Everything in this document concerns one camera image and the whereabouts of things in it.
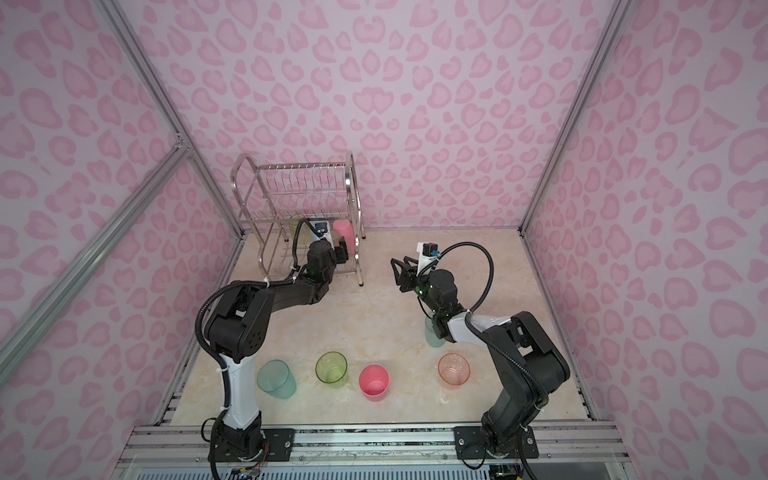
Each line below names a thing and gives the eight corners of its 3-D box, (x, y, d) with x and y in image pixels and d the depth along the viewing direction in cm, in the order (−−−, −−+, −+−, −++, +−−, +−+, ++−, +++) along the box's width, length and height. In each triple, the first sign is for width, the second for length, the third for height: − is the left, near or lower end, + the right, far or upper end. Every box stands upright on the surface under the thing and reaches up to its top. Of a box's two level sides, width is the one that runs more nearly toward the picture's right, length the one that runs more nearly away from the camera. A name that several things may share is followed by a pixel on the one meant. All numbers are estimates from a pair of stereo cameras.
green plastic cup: (320, 391, 84) (313, 380, 77) (324, 363, 89) (318, 351, 82) (345, 391, 84) (340, 380, 77) (348, 363, 89) (344, 351, 82)
